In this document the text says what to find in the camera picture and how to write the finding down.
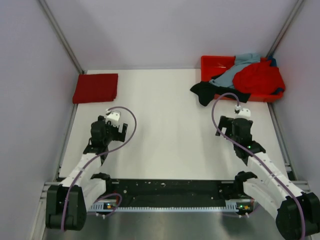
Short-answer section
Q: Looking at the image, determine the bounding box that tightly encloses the light blue t-shirt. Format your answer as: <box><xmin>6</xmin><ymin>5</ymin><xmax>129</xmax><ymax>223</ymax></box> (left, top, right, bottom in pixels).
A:
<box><xmin>209</xmin><ymin>53</ymin><xmax>261</xmax><ymax>89</ymax></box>

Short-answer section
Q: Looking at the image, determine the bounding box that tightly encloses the grey cable duct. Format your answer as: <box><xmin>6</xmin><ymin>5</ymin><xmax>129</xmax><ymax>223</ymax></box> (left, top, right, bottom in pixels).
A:
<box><xmin>88</xmin><ymin>201</ymin><xmax>253</xmax><ymax>213</ymax></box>

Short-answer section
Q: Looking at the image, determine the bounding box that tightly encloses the folded dark red t-shirt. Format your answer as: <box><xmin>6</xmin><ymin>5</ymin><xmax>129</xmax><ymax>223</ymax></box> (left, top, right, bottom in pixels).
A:
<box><xmin>72</xmin><ymin>73</ymin><xmax>119</xmax><ymax>104</ymax></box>

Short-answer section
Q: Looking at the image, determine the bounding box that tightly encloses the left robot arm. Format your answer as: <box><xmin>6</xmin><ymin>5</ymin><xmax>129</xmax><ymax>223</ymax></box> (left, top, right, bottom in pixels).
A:
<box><xmin>45</xmin><ymin>110</ymin><xmax>128</xmax><ymax>231</ymax></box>

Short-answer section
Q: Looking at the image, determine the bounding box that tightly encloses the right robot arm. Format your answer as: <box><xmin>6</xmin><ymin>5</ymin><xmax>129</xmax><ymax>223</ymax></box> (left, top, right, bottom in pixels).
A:
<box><xmin>215</xmin><ymin>116</ymin><xmax>320</xmax><ymax>240</ymax></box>

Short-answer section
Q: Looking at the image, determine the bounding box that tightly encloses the purple cable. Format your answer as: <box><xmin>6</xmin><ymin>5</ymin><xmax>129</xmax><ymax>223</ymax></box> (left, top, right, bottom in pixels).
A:
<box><xmin>211</xmin><ymin>92</ymin><xmax>306</xmax><ymax>240</ymax></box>
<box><xmin>60</xmin><ymin>106</ymin><xmax>138</xmax><ymax>232</ymax></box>

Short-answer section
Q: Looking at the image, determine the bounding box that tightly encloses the dark blue t-shirt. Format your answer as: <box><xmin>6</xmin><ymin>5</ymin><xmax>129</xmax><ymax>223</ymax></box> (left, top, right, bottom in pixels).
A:
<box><xmin>266</xmin><ymin>56</ymin><xmax>286</xmax><ymax>95</ymax></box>

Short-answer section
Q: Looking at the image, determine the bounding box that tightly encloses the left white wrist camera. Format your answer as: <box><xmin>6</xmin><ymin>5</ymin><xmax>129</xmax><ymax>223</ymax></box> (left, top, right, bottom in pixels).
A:
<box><xmin>105</xmin><ymin>108</ymin><xmax>121</xmax><ymax>125</ymax></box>

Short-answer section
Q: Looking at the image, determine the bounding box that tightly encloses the aluminium frame rail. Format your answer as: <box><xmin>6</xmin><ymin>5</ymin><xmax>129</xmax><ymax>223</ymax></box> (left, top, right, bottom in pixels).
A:
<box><xmin>267</xmin><ymin>103</ymin><xmax>311</xmax><ymax>193</ymax></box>

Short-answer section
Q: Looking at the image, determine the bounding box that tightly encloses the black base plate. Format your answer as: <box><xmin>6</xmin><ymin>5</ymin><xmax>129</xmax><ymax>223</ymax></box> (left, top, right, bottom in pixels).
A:
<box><xmin>84</xmin><ymin>178</ymin><xmax>263</xmax><ymax>208</ymax></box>

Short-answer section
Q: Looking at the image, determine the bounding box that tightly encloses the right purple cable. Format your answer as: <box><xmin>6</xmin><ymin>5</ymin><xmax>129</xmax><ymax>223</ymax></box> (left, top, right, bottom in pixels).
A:
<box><xmin>211</xmin><ymin>92</ymin><xmax>306</xmax><ymax>240</ymax></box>

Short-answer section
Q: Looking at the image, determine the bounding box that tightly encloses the bright red t-shirt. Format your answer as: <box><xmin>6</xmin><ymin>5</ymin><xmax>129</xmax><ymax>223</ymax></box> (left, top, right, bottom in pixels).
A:
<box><xmin>232</xmin><ymin>60</ymin><xmax>286</xmax><ymax>95</ymax></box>

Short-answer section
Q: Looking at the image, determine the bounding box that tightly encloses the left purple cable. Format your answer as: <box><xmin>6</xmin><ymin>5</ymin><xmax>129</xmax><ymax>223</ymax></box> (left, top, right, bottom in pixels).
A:
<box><xmin>60</xmin><ymin>106</ymin><xmax>138</xmax><ymax>232</ymax></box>

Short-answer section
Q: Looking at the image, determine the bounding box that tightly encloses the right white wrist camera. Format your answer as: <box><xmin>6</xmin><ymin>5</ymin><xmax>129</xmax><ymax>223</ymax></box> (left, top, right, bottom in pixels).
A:
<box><xmin>234</xmin><ymin>105</ymin><xmax>251</xmax><ymax>120</ymax></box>

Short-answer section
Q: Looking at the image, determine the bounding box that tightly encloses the black t-shirt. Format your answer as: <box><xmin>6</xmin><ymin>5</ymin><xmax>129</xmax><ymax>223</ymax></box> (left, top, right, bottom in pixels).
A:
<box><xmin>190</xmin><ymin>81</ymin><xmax>251</xmax><ymax>107</ymax></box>

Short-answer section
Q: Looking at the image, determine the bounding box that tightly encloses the red plastic bin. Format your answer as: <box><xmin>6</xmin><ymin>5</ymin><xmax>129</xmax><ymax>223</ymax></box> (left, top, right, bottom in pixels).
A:
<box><xmin>200</xmin><ymin>55</ymin><xmax>284</xmax><ymax>103</ymax></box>

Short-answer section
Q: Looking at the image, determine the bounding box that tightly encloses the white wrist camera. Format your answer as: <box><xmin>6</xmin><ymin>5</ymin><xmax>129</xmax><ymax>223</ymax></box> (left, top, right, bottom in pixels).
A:
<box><xmin>234</xmin><ymin>105</ymin><xmax>251</xmax><ymax>120</ymax></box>
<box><xmin>105</xmin><ymin>108</ymin><xmax>121</xmax><ymax>125</ymax></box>

